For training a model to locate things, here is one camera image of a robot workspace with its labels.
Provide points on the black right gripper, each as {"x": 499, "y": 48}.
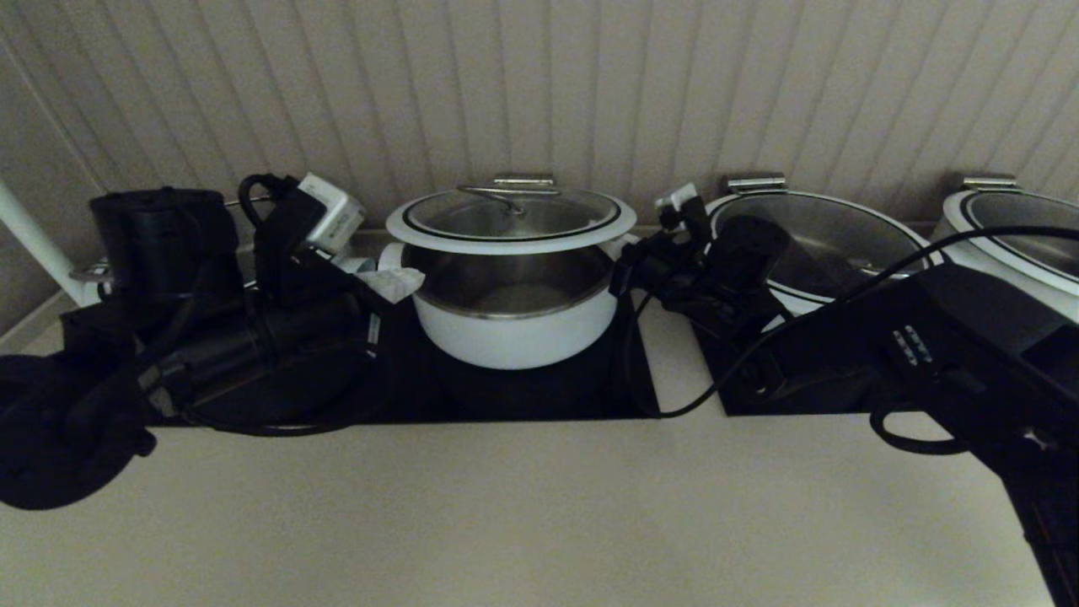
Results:
{"x": 687, "y": 274}

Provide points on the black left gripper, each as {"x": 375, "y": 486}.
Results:
{"x": 324, "y": 287}

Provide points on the glass lid white rim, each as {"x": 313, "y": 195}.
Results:
{"x": 826, "y": 236}
{"x": 514, "y": 240}
{"x": 1028, "y": 223}

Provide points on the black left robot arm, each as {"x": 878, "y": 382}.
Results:
{"x": 160, "y": 253}

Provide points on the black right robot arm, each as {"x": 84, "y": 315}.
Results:
{"x": 969, "y": 354}

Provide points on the white cooking pot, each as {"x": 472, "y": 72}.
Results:
{"x": 1011, "y": 265}
{"x": 805, "y": 305}
{"x": 514, "y": 337}

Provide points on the black glass cooktop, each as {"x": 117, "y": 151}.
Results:
{"x": 523, "y": 392}

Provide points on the right black mat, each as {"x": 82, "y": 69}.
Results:
{"x": 742, "y": 400}

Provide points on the white pipe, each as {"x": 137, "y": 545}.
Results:
{"x": 42, "y": 253}

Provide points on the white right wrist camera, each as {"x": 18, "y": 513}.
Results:
{"x": 677, "y": 198}

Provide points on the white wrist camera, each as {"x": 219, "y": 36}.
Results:
{"x": 333, "y": 215}
{"x": 677, "y": 198}

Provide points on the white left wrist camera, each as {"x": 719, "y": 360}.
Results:
{"x": 333, "y": 215}

